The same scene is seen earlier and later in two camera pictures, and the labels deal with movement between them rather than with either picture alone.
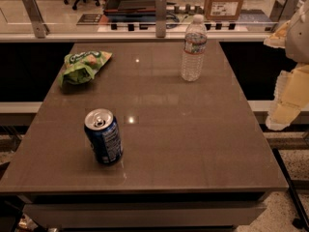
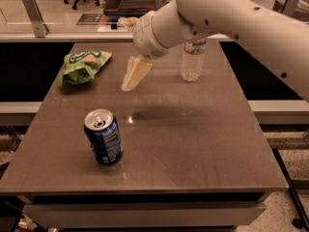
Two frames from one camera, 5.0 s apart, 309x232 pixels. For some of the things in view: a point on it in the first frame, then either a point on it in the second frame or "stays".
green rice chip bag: x=81 y=67 stays
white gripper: x=297 y=38 to x=145 y=38
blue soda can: x=101 y=128 stays
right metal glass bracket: x=285 y=6 stays
